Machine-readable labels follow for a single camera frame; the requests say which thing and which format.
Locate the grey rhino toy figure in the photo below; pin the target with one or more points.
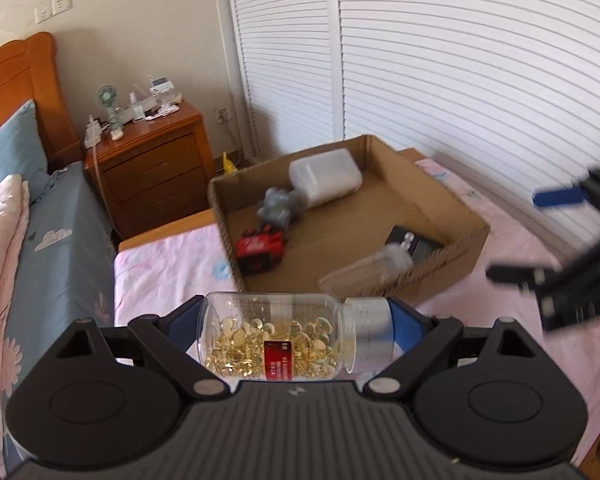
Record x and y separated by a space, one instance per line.
280 208

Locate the white louvred closet doors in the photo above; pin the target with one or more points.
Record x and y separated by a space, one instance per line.
505 93

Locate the blue pillow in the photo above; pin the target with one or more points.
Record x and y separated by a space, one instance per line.
22 152

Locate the pink floral table cloth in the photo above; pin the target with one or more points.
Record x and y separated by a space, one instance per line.
157 277

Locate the clear capsule bottle silver cap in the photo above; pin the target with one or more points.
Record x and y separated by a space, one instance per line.
287 337

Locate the clear spray bottle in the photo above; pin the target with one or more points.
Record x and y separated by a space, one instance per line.
136 108

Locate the black rectangular device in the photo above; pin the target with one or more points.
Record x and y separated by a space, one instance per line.
419 247

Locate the small green desk fan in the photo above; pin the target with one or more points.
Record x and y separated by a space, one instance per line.
107 98

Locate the blue bed sheet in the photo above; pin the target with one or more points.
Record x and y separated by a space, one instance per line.
65 271

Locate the clear plastic tube container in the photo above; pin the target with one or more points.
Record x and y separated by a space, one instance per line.
369 272

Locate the white medical swab box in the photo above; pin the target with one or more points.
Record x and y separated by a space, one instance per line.
324 177

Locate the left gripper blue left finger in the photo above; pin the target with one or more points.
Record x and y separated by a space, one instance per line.
164 342

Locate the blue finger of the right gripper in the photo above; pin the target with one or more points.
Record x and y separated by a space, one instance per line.
531 278
558 197

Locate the wooden nightstand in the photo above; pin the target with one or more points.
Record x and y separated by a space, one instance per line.
157 173

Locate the white gadget on stand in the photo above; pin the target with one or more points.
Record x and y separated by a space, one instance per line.
163 90

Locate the orange wooden headboard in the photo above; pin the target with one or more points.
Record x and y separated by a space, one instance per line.
28 71

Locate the red toy truck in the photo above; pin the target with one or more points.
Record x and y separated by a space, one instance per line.
259 250

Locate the white power strip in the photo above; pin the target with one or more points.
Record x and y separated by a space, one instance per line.
93 132

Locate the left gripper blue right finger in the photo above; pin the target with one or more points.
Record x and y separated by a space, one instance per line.
426 342

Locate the wall power socket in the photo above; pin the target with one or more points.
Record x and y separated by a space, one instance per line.
222 114

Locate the brown cardboard box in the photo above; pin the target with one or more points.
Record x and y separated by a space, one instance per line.
394 192

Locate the white wall switch plates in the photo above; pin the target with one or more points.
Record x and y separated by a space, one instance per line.
47 10

